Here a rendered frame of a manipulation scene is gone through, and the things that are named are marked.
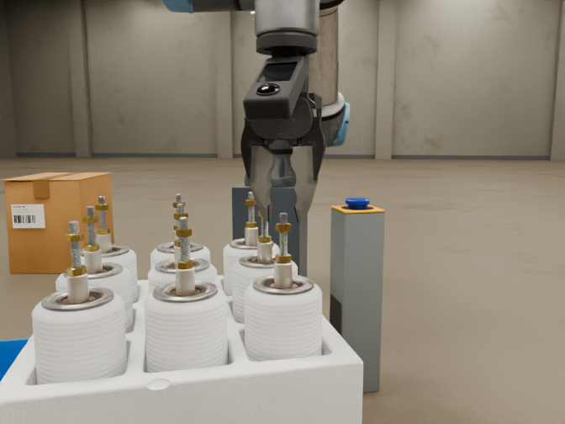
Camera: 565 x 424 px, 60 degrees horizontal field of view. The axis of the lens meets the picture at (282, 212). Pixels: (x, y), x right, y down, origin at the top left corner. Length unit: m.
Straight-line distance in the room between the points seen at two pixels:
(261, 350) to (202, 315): 0.09
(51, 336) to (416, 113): 9.23
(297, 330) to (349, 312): 0.26
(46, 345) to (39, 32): 11.37
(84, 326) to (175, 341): 0.10
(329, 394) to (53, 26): 11.33
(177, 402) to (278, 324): 0.14
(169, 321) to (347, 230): 0.35
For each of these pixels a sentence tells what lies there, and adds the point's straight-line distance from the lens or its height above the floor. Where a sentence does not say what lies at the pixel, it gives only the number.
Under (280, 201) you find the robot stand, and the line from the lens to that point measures 1.27.
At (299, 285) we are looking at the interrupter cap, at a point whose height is 0.25.
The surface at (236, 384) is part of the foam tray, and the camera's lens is 0.56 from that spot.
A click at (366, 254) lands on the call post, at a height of 0.24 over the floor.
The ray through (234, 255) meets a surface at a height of 0.24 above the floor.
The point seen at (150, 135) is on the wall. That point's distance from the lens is 10.51.
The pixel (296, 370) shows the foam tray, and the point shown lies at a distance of 0.57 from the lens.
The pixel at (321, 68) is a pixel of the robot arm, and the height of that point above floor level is 0.59.
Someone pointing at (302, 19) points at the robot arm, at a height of 0.56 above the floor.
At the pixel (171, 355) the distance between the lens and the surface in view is 0.58.
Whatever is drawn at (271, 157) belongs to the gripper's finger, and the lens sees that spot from 0.58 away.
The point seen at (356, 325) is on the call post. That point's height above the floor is 0.12.
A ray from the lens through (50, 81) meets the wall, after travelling 11.63.
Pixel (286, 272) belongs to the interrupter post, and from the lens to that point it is 0.60.
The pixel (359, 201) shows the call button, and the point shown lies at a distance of 0.81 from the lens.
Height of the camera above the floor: 0.43
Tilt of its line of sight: 9 degrees down
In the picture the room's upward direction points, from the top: straight up
